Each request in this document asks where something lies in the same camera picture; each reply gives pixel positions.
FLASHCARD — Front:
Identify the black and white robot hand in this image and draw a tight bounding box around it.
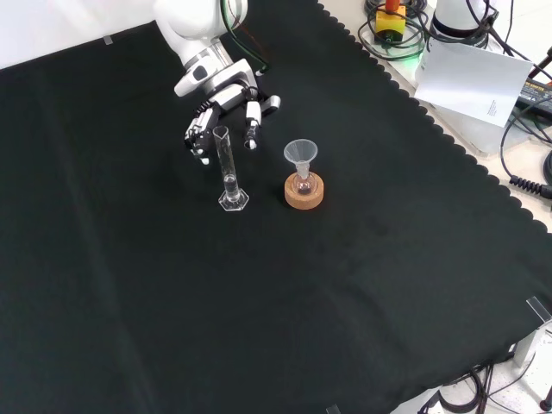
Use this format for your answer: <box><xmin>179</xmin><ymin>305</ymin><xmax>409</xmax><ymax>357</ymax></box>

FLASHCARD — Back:
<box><xmin>173</xmin><ymin>58</ymin><xmax>282</xmax><ymax>167</ymax></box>

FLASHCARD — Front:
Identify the clear glass graduated cylinder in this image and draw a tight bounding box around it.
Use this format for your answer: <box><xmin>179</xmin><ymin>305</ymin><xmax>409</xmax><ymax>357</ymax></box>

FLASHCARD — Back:
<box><xmin>211</xmin><ymin>125</ymin><xmax>251</xmax><ymax>213</ymax></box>

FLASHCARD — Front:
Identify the clear plastic funnel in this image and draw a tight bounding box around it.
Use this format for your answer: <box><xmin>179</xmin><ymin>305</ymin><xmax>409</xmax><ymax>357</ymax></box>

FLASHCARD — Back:
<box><xmin>282</xmin><ymin>138</ymin><xmax>319</xmax><ymax>182</ymax></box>

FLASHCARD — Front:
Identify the small round-bottom glass flask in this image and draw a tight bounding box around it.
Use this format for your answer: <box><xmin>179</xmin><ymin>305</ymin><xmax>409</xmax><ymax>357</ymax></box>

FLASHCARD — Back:
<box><xmin>292</xmin><ymin>171</ymin><xmax>318</xmax><ymax>197</ymax></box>

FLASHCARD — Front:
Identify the yellow stop button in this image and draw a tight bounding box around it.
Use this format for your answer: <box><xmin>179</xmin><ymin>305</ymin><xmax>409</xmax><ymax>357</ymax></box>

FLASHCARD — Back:
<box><xmin>373</xmin><ymin>0</ymin><xmax>408</xmax><ymax>45</ymax></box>

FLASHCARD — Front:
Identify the black table cloth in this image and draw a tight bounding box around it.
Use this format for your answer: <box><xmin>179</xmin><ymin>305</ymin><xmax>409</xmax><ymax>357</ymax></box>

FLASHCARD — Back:
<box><xmin>0</xmin><ymin>0</ymin><xmax>552</xmax><ymax>414</ymax></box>

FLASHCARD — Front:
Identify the pale board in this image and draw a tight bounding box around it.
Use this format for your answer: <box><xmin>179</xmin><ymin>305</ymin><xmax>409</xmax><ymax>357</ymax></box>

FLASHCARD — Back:
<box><xmin>413</xmin><ymin>40</ymin><xmax>535</xmax><ymax>129</ymax></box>

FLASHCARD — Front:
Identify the black power adapter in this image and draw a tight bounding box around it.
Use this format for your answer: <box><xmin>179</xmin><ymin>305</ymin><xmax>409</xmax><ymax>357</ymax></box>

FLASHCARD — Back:
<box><xmin>516</xmin><ymin>78</ymin><xmax>552</xmax><ymax>110</ymax></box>

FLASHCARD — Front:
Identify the cork ring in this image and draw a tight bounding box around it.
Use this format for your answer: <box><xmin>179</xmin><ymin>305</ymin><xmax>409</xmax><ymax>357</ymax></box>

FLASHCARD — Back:
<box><xmin>283</xmin><ymin>172</ymin><xmax>326</xmax><ymax>211</ymax></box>

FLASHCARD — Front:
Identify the black coiled cable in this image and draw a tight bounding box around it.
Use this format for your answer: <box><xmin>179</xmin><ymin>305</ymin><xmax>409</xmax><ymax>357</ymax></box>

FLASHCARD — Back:
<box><xmin>508</xmin><ymin>148</ymin><xmax>552</xmax><ymax>198</ymax></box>

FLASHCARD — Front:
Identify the metal table bracket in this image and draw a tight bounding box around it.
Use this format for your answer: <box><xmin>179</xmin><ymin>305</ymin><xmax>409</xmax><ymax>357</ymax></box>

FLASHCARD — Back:
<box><xmin>511</xmin><ymin>295</ymin><xmax>552</xmax><ymax>368</ymax></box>

